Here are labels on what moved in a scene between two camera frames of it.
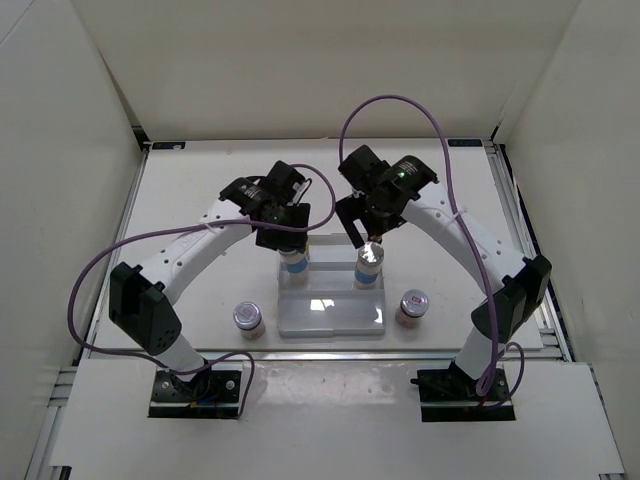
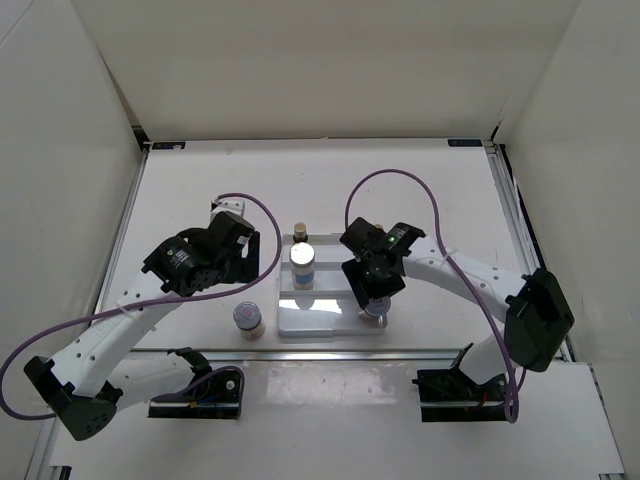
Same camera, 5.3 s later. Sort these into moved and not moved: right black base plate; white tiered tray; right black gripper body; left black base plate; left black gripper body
Moved: right black gripper body; left black gripper body
Not moved: right black base plate; white tiered tray; left black base plate
